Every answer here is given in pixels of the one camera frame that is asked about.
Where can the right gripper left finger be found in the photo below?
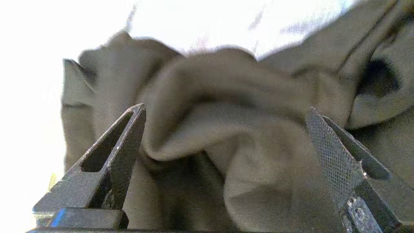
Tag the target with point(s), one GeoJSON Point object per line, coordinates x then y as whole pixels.
{"type": "Point", "coordinates": [119, 168]}

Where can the black zip hoodie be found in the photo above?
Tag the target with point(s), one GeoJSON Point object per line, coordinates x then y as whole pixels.
{"type": "Point", "coordinates": [242, 129]}

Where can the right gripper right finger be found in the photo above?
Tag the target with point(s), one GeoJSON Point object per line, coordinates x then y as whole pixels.
{"type": "Point", "coordinates": [339, 168]}

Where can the blue bed sheet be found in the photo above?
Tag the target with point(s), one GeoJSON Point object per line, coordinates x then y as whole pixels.
{"type": "Point", "coordinates": [32, 48]}

